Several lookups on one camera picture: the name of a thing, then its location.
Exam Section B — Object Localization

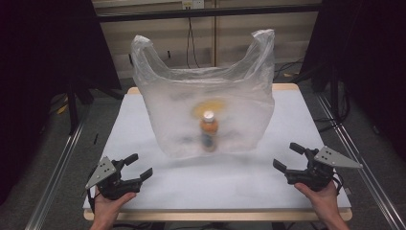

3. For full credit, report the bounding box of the left hand-held gripper cable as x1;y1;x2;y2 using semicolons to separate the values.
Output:
85;183;97;214

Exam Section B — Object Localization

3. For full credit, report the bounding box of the metal floor rail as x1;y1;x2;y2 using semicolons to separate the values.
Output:
315;92;406;230
24;103;94;230

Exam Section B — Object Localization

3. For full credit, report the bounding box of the black horizontal bar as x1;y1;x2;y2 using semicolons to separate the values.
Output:
96;3;323;23

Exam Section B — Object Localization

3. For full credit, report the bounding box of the hand-held gripper cable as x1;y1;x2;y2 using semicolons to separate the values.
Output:
331;171;347;196
85;183;97;214

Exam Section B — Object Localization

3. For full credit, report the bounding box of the black hanging cable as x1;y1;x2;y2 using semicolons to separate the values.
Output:
186;16;201;69

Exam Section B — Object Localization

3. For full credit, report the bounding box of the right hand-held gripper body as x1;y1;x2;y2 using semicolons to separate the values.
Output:
285;146;364;193

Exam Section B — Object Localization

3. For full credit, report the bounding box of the person's right hand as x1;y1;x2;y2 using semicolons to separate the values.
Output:
293;181;345;224

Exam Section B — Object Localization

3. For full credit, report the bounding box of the wall power outlet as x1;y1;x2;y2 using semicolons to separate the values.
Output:
181;0;205;11

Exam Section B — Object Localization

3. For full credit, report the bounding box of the black floor cable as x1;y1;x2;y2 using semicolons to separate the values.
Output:
313;80;352;133

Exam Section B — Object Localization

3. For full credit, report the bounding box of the translucent plastic bag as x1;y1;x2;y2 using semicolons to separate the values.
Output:
130;29;277;160

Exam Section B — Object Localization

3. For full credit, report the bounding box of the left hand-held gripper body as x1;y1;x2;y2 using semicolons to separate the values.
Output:
85;156;142;201

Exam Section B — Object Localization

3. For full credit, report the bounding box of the black metal stand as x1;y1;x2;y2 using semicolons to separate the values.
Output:
65;76;95;136
310;63;341;118

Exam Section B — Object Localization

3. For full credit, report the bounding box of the right hand-held gripper cable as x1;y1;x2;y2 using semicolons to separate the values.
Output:
331;171;347;196

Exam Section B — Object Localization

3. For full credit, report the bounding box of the person's left hand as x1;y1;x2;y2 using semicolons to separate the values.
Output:
92;191;138;225

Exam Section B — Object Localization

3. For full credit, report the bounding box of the yellow round item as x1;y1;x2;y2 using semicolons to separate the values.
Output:
192;99;227;119

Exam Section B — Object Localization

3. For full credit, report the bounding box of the dark curtain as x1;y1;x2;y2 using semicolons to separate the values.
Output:
0;0;123;205
300;0;406;162

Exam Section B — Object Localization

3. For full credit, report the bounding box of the orange drink bottle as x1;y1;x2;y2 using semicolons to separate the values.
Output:
198;110;220;153

